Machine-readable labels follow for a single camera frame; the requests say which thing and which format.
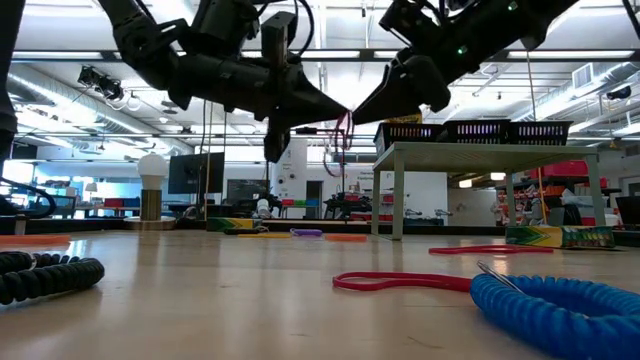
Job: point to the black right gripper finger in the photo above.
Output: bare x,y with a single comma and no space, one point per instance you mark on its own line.
390,95

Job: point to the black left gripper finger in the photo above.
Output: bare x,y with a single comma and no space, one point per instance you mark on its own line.
315,92
315,109

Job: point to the yellow green crayon box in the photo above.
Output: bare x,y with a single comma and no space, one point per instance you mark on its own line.
560,236
405,119
232,225

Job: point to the red rubber band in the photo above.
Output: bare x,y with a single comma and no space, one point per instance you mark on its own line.
450,283
440,250
350,125

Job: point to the black plastic mesh basket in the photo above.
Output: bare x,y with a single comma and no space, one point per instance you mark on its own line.
407,132
475,131
540,133

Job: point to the purple spiral coil keyring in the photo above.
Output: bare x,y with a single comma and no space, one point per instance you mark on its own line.
306,232

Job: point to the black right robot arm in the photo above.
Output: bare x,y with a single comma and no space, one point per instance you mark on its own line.
525,25

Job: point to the long ceiling light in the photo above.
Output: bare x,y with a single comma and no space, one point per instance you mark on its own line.
330,54
55,55
570,54

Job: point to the white round column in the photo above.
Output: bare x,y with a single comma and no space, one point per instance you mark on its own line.
297,175

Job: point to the sage green perforated metal riser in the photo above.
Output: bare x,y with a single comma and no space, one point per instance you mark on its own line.
475,152

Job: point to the black computer monitor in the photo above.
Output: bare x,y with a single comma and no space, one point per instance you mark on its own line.
195,172

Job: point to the white globe lamp wooden base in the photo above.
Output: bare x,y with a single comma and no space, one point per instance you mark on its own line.
152,170

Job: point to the orange rubber band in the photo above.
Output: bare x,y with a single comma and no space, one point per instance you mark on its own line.
35,239
345,238

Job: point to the yellow rubber band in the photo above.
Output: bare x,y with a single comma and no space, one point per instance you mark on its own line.
265,235

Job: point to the red storage bin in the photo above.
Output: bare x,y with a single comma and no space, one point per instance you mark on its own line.
560,169

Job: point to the black laptop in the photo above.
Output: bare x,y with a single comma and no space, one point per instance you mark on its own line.
629,210

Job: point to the black spiral coil keyring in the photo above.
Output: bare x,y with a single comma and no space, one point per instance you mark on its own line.
60,277

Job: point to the blue spiral coil keyring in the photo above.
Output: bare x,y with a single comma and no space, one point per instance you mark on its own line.
550,320

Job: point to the black metal station frame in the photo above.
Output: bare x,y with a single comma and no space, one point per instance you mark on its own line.
320,131

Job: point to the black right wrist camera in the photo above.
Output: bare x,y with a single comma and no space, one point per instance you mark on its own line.
410,22

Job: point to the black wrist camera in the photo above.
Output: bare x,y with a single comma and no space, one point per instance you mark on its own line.
225,25
410,22

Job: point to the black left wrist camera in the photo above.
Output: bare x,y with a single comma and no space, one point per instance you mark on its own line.
225,25

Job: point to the black ceiling camera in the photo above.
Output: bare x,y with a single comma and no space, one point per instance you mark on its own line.
100,82

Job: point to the silver air duct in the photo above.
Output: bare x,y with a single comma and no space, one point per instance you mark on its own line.
60,110

